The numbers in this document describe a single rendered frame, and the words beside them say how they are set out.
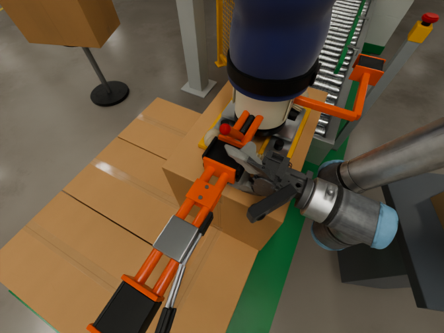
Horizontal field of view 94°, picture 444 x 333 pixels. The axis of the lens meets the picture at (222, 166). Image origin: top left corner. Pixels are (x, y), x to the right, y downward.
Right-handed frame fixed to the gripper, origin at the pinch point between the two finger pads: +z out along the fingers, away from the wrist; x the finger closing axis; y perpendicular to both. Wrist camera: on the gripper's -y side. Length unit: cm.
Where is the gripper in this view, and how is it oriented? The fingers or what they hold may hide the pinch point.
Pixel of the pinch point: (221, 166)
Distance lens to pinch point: 50.1
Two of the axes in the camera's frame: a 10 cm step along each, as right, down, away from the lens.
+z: -8.9, -3.9, 2.4
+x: 0.0, -5.3, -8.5
